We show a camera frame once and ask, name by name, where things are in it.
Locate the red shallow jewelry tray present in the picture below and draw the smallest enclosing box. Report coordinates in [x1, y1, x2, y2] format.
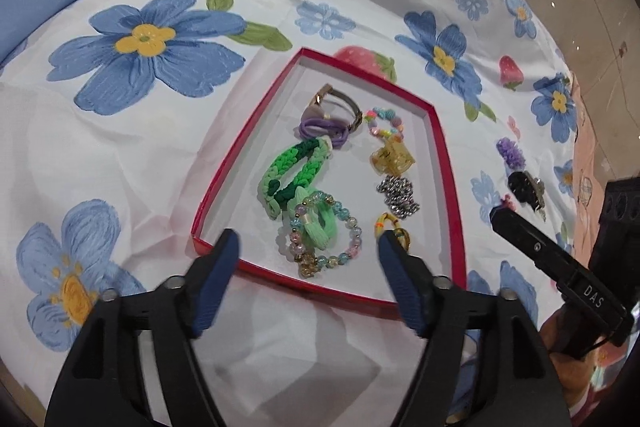
[191, 49, 466, 314]

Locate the black hair claw clip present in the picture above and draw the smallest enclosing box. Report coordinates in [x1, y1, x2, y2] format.
[508, 171, 544, 212]

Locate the amber hair claw clip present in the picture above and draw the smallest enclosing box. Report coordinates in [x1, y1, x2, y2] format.
[370, 140, 416, 176]

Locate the light green scrunchie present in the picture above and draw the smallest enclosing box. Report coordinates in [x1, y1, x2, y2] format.
[288, 186, 337, 251]

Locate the white floral bed sheet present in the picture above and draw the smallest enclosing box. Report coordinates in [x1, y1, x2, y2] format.
[1, 0, 576, 426]

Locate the yellow orange hair tie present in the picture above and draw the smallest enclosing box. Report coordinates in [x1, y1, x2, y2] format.
[374, 211, 412, 254]

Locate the silver chain bracelet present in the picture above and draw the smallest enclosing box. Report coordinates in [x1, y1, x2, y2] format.
[375, 174, 421, 220]

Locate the pastel candy bead bracelet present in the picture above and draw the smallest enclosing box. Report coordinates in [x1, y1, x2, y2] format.
[364, 106, 406, 143]

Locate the glass bead bracelet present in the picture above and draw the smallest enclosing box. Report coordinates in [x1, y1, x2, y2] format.
[278, 189, 364, 280]

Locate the purple hair tie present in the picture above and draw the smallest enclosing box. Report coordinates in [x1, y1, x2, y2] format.
[297, 116, 354, 152]

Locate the green braided bracelet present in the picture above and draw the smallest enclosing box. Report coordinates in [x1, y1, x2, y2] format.
[256, 136, 335, 221]

